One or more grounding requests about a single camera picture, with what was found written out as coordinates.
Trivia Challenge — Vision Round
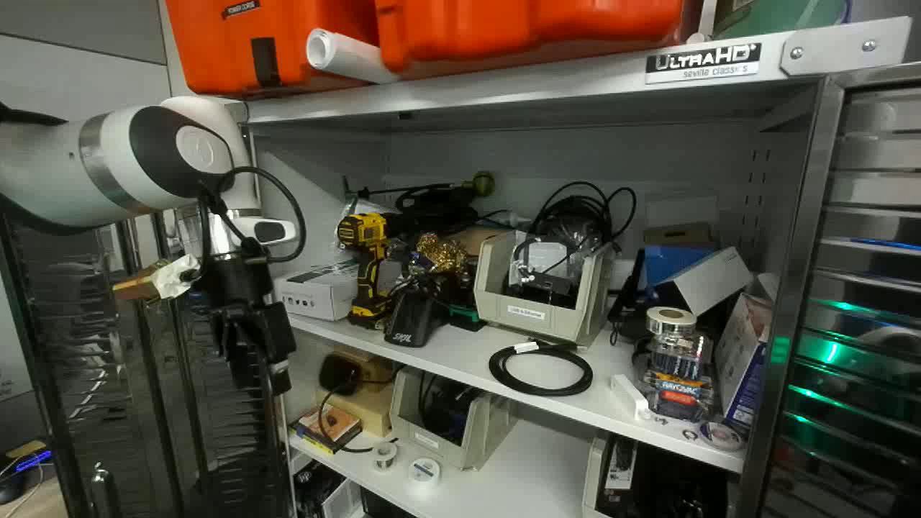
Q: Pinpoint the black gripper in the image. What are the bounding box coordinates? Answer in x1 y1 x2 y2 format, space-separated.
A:
204 251 299 396

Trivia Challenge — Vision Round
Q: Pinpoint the covered metal tray rack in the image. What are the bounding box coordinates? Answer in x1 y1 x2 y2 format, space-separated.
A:
0 204 297 518

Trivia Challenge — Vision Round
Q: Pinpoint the small brown cardboard box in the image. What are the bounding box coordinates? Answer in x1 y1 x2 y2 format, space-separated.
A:
297 400 367 453

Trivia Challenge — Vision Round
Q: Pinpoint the white box with green label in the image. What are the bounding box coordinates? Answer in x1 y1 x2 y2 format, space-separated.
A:
271 262 360 324

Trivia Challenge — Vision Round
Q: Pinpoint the small gray tape roll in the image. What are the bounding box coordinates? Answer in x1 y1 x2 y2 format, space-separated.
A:
371 440 403 472

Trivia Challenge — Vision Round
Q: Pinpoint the black battery charger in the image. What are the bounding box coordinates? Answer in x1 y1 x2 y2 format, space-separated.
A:
383 285 449 351

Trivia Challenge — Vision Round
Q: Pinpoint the metal shelving unit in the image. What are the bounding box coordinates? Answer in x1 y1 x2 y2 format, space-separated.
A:
156 0 915 518

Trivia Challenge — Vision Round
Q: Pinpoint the white rolled tube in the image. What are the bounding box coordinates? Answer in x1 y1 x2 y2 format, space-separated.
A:
301 26 403 85

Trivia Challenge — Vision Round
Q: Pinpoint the orange tote with black latch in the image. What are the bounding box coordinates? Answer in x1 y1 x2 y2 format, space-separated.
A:
164 0 383 97

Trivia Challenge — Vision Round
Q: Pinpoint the white label roll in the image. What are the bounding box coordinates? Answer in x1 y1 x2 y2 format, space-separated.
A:
642 302 700 340

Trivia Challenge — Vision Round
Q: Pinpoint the clear jar with red label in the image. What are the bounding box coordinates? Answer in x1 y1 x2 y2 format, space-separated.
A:
633 327 720 423

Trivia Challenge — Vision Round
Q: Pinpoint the orange plastic tote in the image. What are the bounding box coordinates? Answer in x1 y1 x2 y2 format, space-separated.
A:
371 0 695 79

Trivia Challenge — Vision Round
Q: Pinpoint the white cardboard flap box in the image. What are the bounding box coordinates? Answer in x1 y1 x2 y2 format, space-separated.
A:
666 245 760 318

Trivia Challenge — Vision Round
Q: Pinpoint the printed white blue box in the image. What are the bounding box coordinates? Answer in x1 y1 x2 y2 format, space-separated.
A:
714 285 776 436

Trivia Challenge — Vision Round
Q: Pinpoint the UltraHD shelf label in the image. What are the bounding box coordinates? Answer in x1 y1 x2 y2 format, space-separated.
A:
642 40 764 85

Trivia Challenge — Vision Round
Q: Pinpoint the pale green container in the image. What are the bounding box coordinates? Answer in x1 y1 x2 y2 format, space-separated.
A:
714 0 852 40

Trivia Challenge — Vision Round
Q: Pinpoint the yellow black cordless drill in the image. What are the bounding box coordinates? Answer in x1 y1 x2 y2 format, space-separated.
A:
334 210 397 327

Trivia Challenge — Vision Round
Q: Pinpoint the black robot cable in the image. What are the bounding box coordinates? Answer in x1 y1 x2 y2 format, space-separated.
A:
194 163 311 268

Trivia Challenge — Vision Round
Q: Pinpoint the black corded tool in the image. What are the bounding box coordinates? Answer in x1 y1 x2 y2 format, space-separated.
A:
341 169 501 240

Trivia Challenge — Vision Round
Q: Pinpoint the black cable bundle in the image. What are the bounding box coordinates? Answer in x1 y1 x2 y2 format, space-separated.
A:
511 177 642 289

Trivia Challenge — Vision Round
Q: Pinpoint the wire tray rack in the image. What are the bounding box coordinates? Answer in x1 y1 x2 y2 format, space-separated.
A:
760 68 921 518

